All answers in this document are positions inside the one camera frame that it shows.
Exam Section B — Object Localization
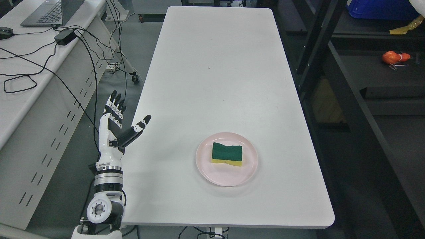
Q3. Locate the white robotic hand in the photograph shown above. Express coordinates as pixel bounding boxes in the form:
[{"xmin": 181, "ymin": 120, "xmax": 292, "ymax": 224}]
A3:
[{"xmin": 96, "ymin": 90, "xmax": 152, "ymax": 171}]

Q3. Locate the green yellow sponge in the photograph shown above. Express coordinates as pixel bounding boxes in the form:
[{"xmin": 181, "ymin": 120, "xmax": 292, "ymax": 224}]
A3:
[{"xmin": 211, "ymin": 142, "xmax": 243, "ymax": 167}]

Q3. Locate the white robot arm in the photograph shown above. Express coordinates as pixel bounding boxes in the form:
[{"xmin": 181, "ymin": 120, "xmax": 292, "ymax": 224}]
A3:
[{"xmin": 72, "ymin": 91, "xmax": 151, "ymax": 239}]

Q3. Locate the white perforated side desk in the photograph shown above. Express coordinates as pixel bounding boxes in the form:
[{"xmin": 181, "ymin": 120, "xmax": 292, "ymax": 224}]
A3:
[{"xmin": 0, "ymin": 0, "xmax": 107, "ymax": 230}]

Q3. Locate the black power adapter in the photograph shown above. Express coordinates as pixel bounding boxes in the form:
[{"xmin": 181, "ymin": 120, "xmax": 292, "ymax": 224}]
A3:
[{"xmin": 54, "ymin": 29, "xmax": 76, "ymax": 46}]

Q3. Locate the white table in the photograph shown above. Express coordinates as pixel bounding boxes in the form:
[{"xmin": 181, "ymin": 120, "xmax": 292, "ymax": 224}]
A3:
[{"xmin": 123, "ymin": 6, "xmax": 335, "ymax": 228}]

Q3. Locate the pink round plate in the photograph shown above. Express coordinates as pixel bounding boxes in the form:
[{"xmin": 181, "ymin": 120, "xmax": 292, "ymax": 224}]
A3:
[{"xmin": 195, "ymin": 132, "xmax": 259, "ymax": 187}]

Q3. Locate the grey laptop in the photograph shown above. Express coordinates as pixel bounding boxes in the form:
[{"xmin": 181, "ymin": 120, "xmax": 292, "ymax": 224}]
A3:
[{"xmin": 20, "ymin": 0, "xmax": 84, "ymax": 27}]

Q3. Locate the black computer mouse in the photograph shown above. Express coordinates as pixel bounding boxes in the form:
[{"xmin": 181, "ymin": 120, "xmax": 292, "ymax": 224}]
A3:
[{"xmin": 0, "ymin": 26, "xmax": 15, "ymax": 40}]

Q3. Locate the blue plastic bin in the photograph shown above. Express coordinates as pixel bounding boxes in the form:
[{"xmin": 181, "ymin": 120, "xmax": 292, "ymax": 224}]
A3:
[{"xmin": 346, "ymin": 0, "xmax": 420, "ymax": 20}]

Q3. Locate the orange toy object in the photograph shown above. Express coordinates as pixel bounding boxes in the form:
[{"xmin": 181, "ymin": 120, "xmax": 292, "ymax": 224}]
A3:
[{"xmin": 382, "ymin": 50, "xmax": 410, "ymax": 65}]

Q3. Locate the yellow tape piece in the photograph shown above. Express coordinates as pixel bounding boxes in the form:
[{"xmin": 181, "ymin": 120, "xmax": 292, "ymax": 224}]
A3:
[{"xmin": 389, "ymin": 15, "xmax": 424, "ymax": 35}]

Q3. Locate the black cable loop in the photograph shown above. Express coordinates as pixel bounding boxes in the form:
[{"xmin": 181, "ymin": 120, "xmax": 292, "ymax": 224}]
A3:
[{"xmin": 3, "ymin": 74, "xmax": 38, "ymax": 94}]

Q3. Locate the black metal frame rack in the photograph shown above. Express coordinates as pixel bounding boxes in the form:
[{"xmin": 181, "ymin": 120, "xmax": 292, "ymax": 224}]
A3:
[{"xmin": 273, "ymin": 0, "xmax": 424, "ymax": 239}]

